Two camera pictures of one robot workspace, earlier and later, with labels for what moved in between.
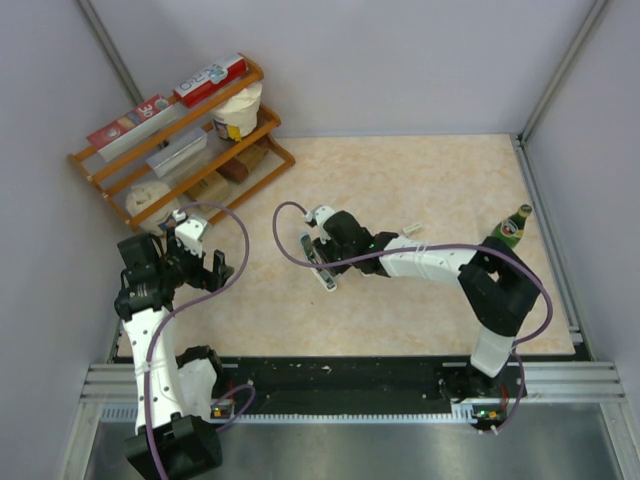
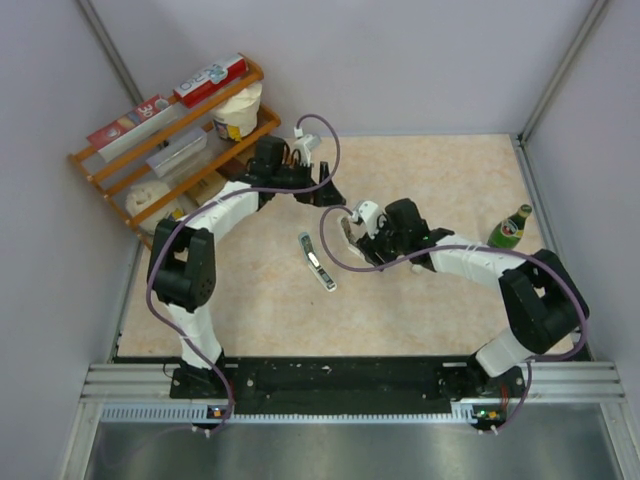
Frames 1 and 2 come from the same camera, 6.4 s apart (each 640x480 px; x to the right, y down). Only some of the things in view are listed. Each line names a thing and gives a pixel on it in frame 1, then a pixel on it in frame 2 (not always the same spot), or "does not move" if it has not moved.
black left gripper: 211,280 → 326,196
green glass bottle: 510,230 does not move
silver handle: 326,280 does not move
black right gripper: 324,249 → 373,249
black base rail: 369,382 does not move
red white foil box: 192,91 does not move
